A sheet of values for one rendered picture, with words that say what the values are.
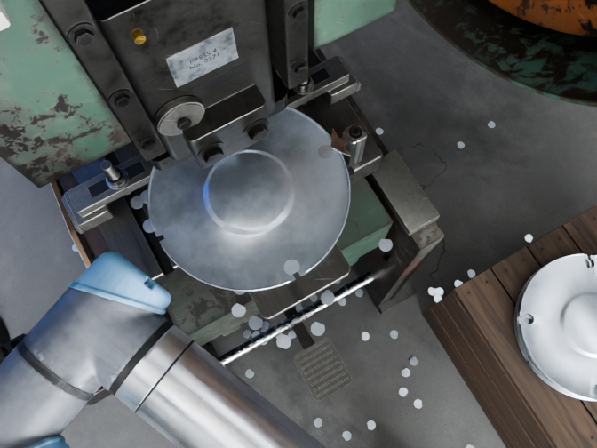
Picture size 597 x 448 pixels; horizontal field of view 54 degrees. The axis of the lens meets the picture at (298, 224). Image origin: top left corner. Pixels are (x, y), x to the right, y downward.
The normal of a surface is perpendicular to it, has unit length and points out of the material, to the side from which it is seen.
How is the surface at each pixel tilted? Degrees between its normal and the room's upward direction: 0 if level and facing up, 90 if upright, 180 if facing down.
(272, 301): 0
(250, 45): 90
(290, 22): 90
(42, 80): 90
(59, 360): 15
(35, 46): 90
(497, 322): 0
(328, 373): 1
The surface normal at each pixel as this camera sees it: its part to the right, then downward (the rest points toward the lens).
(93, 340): 0.11, -0.04
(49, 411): 0.56, 0.21
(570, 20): -0.87, 0.48
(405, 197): -0.01, -0.29
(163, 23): 0.49, 0.83
